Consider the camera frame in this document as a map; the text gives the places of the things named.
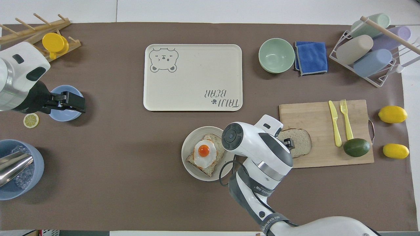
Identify clear ice cubes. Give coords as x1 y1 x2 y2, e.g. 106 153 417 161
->
11 146 35 189

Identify wooden dish rack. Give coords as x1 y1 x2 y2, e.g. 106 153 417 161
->
0 13 82 61

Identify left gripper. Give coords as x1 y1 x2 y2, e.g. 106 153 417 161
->
14 81 63 114

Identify blue cloth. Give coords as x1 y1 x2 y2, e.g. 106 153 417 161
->
294 41 328 77

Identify avocado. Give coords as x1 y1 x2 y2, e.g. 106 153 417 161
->
343 138 371 158

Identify yellow plastic fork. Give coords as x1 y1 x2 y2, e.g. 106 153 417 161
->
340 99 354 141

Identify metal scoop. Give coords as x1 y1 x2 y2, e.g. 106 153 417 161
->
0 151 34 187

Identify wooden cutting board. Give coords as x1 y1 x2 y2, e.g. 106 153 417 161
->
279 99 375 169

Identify green bowl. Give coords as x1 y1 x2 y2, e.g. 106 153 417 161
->
258 38 296 74

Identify lemon slice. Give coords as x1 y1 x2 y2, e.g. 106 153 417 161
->
23 113 39 128

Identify cream round plate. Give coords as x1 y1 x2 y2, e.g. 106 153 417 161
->
181 126 235 182

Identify black cable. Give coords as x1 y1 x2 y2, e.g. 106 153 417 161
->
219 155 245 187

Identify wooden stick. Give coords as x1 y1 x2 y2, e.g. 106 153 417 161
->
360 16 420 55

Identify large blue bowl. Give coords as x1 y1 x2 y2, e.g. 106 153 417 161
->
0 139 45 201

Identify cream tray with bear print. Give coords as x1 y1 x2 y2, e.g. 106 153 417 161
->
143 44 243 112

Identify small blue bowl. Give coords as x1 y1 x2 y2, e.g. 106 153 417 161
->
49 85 84 122

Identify plain bread slice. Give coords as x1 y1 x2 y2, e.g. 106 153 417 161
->
277 128 312 159

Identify blue cup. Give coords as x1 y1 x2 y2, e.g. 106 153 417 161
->
353 49 393 78

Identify beige cup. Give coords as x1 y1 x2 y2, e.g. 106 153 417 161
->
336 34 374 66

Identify green cup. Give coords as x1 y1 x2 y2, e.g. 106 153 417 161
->
350 13 391 38

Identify white wire rack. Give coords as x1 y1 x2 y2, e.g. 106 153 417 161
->
329 16 420 88

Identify fried egg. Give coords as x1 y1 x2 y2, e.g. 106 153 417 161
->
193 139 218 169

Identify yellow lemon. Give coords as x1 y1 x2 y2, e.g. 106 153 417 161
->
383 143 410 160
378 105 408 124

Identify yellow plastic cup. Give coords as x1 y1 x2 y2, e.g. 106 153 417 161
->
42 32 70 60

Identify toast with fried egg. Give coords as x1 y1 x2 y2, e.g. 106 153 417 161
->
186 133 226 178

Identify purple cup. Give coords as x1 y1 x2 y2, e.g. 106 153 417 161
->
372 26 412 51

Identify yellow plastic knife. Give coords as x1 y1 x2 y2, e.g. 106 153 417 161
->
328 100 343 148

